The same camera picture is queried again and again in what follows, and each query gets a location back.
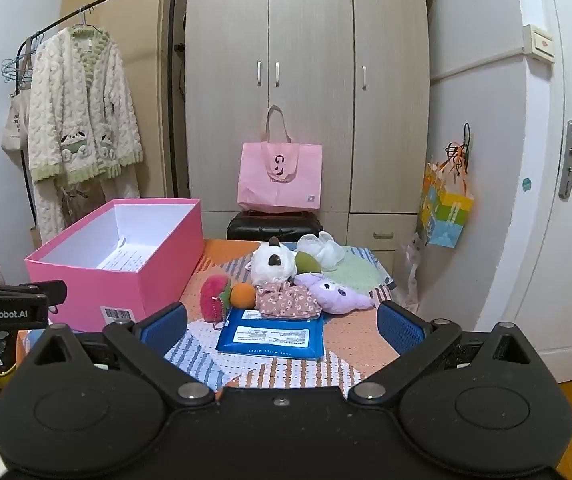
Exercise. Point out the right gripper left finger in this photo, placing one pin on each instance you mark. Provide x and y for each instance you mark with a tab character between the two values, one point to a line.
142	346

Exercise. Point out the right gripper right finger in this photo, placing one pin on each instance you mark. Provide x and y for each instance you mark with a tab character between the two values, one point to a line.
421	346

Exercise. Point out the pink strawberry plush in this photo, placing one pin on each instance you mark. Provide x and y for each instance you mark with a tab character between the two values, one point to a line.
214	298

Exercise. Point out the purple plush toy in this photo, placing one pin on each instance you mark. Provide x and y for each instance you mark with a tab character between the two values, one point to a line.
334	298

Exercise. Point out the orange plush fruit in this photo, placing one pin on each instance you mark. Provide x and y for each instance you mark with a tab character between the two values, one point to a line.
242	296

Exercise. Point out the white mesh bath sponge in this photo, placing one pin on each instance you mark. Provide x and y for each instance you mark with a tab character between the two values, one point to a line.
323	248

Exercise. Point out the blue wet wipes pack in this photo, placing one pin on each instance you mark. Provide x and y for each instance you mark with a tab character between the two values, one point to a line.
247	333

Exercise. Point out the green plush mango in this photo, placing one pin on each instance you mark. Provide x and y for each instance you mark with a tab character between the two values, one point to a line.
306	263

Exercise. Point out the white brown plush dog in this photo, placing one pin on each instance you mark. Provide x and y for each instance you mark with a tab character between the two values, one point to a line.
272	262

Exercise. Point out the pink cardboard box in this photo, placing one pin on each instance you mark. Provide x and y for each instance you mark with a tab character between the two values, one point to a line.
96	297

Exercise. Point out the printed paper sheet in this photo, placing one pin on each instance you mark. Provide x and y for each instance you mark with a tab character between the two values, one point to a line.
127	257

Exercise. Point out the white plastic bag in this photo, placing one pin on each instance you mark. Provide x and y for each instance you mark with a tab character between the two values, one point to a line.
413	251

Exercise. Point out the colourful paper gift bag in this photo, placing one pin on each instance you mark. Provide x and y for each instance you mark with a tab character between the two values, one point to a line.
445	205

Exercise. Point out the white door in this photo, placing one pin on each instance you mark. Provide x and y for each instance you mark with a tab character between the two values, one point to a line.
533	284

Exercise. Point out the black suitcase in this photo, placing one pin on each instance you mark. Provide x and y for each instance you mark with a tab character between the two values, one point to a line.
260	227

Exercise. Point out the beige canvas tote bag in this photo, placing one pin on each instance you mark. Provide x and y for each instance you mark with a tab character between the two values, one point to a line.
14	136

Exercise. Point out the cream knit cardigan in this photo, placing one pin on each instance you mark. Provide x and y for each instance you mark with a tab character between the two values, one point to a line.
82	126

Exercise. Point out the pink tote bag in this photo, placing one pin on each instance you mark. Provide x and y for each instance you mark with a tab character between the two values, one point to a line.
280	177

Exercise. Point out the grey wooden wardrobe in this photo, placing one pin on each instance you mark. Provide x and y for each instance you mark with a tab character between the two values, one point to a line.
349	75

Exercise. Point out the beige tall cabinet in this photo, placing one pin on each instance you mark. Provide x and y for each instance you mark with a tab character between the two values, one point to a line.
149	34

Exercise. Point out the black clothes rack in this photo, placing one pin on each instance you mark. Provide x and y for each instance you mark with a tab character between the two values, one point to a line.
101	118

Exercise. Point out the silver door handle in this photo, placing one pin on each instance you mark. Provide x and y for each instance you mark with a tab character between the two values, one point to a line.
565	184

